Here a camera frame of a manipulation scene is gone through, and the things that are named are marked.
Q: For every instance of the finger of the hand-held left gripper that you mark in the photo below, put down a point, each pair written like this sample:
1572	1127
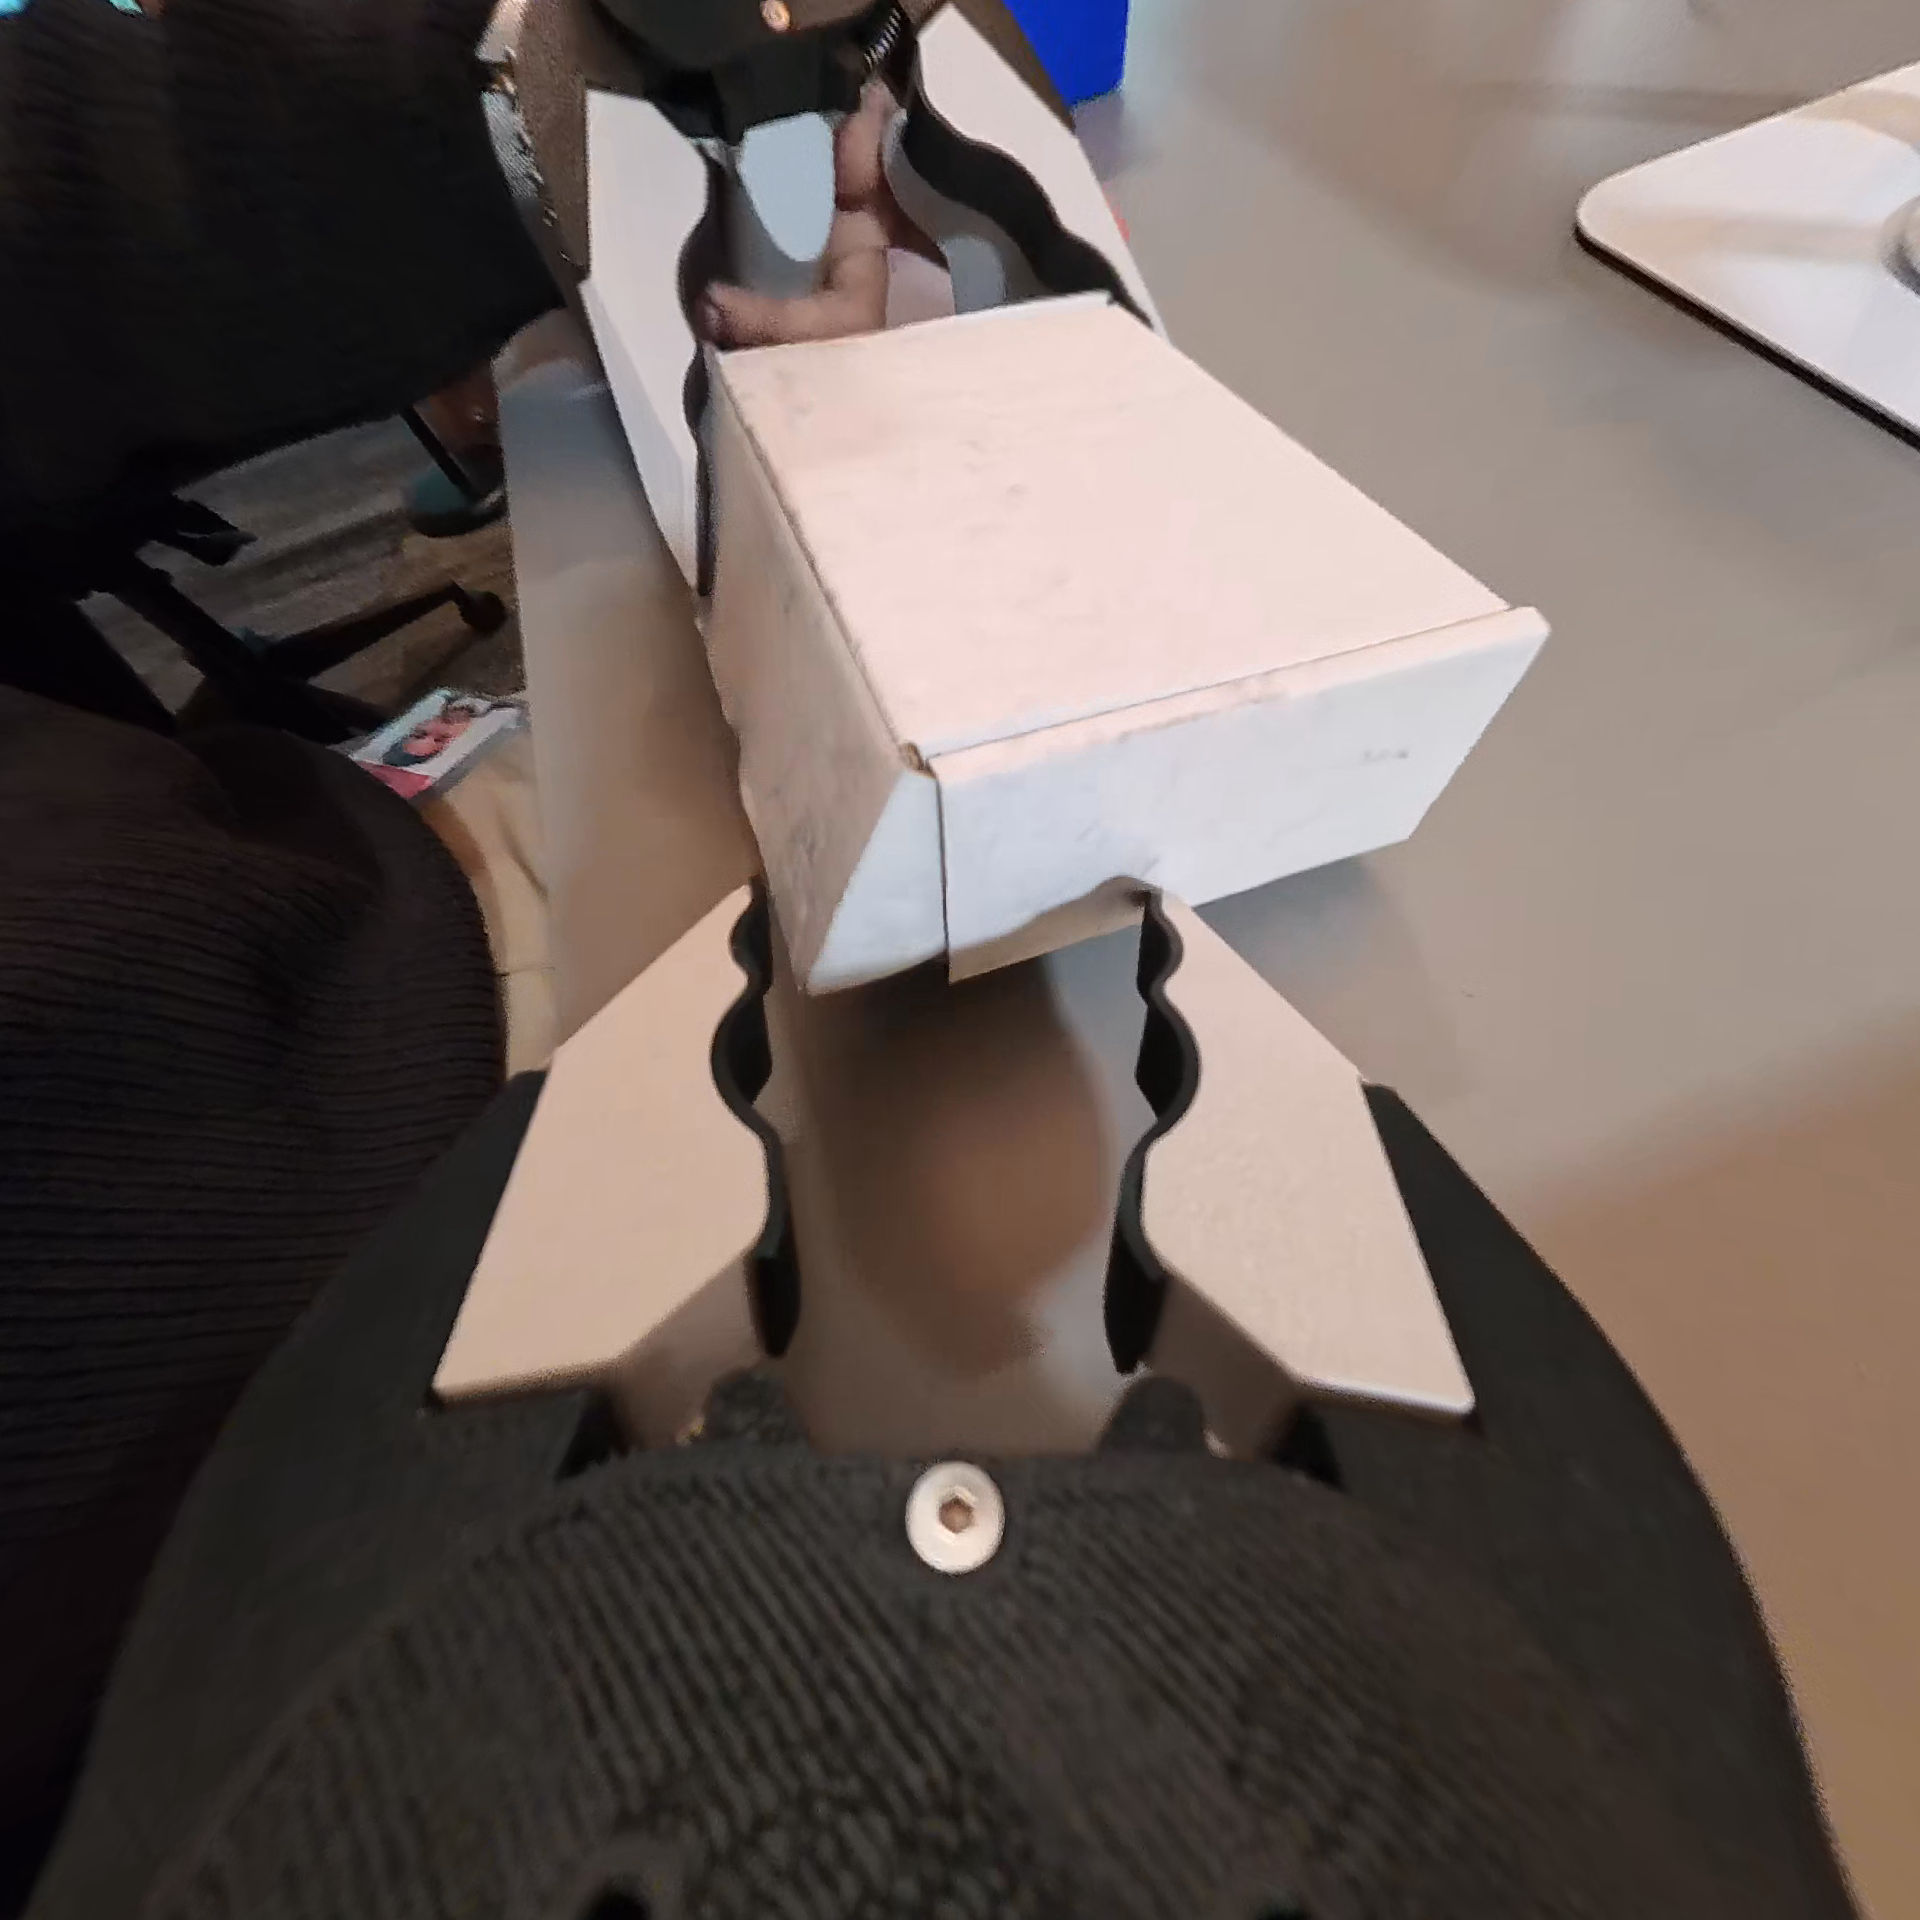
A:
639	299
1019	105

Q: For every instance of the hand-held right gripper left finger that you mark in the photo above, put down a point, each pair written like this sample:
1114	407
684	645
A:
600	1215

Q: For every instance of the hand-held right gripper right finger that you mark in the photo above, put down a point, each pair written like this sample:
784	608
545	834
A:
1306	1243

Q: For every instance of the blue plastic bin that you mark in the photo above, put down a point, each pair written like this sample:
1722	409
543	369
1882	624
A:
1073	43

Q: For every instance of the white cardboard box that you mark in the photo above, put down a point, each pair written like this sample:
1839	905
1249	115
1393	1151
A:
1079	495

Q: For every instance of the person's left forearm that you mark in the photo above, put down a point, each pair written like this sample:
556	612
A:
224	225

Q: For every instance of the grey desk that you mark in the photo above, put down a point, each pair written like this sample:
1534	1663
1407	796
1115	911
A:
1650	901

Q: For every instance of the person's left hand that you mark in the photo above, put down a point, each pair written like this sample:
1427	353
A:
863	255

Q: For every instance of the silver studded wristband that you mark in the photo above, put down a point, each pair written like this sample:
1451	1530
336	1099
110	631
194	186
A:
532	148

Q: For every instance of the teal shoe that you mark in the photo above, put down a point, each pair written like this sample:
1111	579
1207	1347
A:
457	495

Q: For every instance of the printed card in clear sleeve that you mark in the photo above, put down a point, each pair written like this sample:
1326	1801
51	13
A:
441	743

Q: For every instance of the black chair base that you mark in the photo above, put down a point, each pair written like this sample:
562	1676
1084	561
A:
283	645

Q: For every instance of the white stand base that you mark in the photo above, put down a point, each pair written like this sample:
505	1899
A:
1786	241

